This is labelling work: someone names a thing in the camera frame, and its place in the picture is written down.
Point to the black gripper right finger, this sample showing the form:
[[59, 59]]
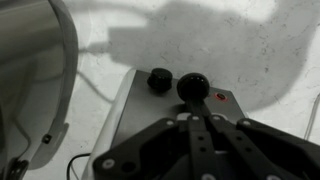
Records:
[[266, 150]]

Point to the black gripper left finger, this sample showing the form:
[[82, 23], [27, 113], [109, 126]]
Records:
[[153, 146]]

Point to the black joystick ball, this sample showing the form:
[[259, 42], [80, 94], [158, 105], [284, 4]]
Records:
[[193, 86]]

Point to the black toaster knob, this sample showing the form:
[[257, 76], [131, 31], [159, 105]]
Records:
[[160, 78]]

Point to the red toaster button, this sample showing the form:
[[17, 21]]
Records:
[[221, 96]]

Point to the silver rice cooker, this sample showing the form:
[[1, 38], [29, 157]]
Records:
[[30, 66]]

